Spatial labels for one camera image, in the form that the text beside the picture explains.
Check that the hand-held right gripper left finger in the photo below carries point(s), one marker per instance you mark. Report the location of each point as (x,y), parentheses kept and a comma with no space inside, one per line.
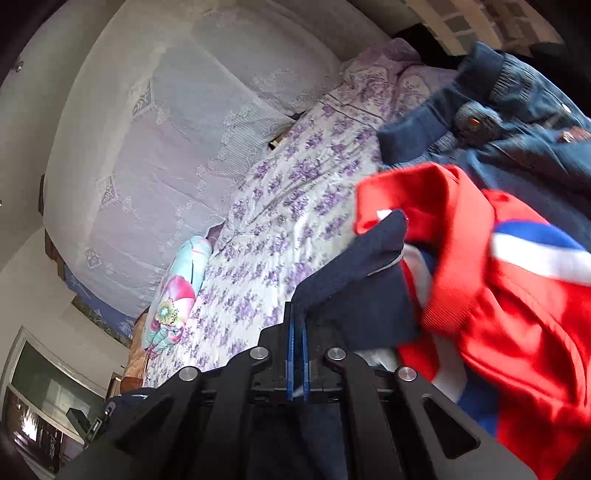
(290,364)

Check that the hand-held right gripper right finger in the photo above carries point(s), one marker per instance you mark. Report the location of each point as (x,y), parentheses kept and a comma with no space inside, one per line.
(305,369)

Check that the navy pants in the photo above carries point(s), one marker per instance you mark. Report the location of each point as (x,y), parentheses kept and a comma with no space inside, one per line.
(360,300)

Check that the white framed window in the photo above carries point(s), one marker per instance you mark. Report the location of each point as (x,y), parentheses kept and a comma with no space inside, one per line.
(51,392)

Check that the orange-brown pillow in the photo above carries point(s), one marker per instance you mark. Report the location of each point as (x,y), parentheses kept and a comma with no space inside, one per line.
(136,350)

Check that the folded floral quilt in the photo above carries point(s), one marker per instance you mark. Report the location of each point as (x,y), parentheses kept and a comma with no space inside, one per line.
(178,295)

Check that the blue patterned cloth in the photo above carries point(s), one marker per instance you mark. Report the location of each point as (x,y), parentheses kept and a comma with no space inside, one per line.
(85,284)

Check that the purple floral bed sheet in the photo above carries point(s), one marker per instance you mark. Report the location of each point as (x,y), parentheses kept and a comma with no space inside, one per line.
(286,221)

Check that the purple cloth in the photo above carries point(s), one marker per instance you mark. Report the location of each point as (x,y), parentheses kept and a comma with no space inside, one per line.
(215,234)

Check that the wooden headboard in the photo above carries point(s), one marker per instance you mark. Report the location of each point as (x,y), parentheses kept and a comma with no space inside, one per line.
(50,240)

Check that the red jacket with striped trim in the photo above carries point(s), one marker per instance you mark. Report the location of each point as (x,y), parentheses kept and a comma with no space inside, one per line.
(508,323)

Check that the white lace headboard cover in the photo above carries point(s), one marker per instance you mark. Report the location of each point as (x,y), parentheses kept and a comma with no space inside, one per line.
(175,138)

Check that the blue jeans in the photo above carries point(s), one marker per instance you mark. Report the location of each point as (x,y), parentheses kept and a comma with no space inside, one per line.
(531,161)

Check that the lavender pillow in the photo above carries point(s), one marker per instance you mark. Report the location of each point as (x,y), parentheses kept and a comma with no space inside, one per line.
(392,74)

